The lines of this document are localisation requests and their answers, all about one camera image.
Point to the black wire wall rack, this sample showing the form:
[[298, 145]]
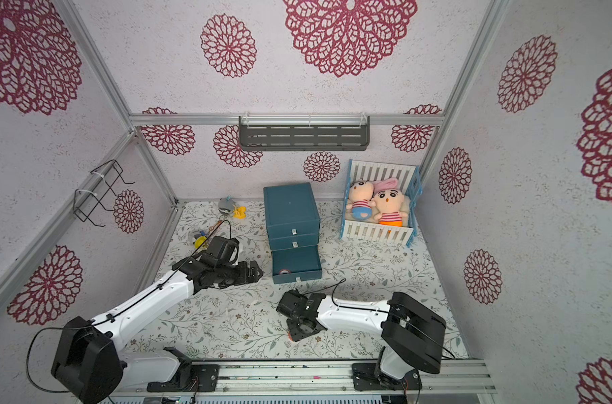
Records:
[[87, 201]]

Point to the teal three-drawer cabinet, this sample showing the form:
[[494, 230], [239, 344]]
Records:
[[292, 224]]

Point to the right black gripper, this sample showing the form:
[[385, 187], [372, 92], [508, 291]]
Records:
[[296, 330]]

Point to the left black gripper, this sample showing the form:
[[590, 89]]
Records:
[[244, 276]]

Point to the yellow duck toy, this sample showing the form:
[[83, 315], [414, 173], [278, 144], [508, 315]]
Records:
[[240, 213]]

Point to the pink plush doll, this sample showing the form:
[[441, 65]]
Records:
[[359, 205]]

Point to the black-haired plush doll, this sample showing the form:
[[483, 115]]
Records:
[[388, 201]]

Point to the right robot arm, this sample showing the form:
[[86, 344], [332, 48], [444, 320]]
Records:
[[412, 334]]

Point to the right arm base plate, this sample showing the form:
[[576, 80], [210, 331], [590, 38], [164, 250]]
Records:
[[367, 377]]

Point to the aluminium rail frame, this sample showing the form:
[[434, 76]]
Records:
[[326, 381]]

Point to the grey wall shelf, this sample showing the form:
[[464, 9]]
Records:
[[304, 135]]

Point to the grey shark toy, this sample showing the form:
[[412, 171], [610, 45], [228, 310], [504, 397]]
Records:
[[226, 206]]

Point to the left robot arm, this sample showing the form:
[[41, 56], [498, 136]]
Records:
[[89, 362]]

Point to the yellow blue toy rattle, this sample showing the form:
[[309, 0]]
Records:
[[202, 239]]

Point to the white blue toy crib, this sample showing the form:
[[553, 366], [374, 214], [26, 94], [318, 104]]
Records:
[[408, 182]]

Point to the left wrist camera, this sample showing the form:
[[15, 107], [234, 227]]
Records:
[[221, 252]]

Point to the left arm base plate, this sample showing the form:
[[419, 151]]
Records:
[[194, 378]]

